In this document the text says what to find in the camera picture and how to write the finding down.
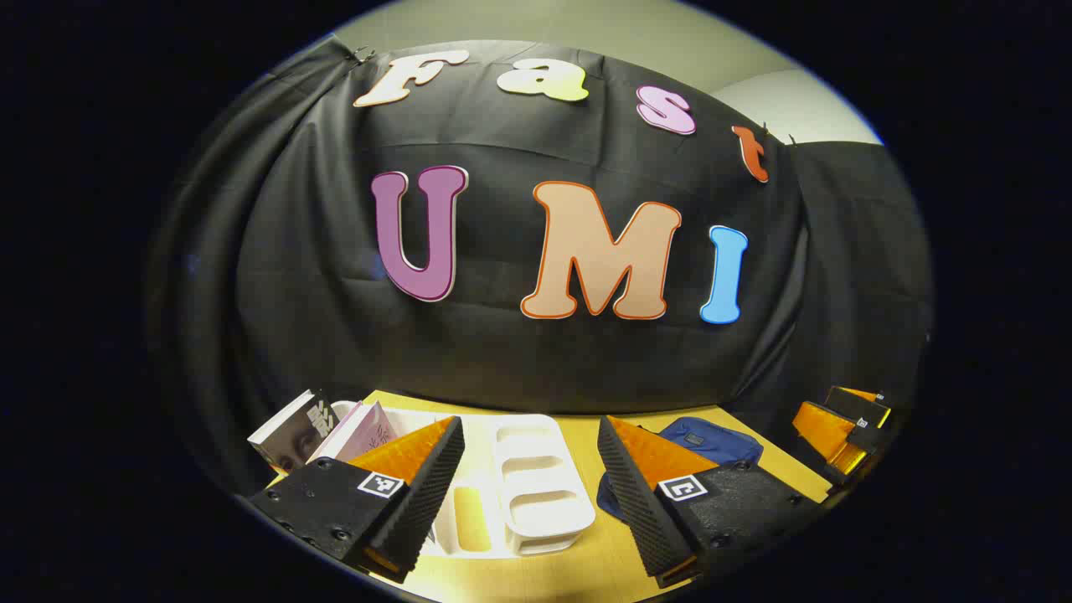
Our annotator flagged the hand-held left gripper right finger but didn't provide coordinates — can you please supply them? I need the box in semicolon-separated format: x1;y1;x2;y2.
596;415;826;587

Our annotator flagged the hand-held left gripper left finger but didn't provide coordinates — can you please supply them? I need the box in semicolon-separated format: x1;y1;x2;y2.
248;416;466;585

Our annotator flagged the pink purple cover book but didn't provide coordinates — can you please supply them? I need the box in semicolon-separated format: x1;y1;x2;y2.
339;400;399;460

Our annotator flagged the blue schoolbag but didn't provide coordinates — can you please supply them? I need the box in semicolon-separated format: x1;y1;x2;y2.
596;416;765;522

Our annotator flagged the white plastic bookshelf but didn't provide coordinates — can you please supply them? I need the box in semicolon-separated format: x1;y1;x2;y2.
331;400;597;560

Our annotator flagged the pale pink cover book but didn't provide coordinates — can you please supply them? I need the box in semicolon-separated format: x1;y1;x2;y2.
306;402;363;463

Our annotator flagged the black backdrop cloth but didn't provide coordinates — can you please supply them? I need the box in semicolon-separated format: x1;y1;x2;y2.
147;38;935;495

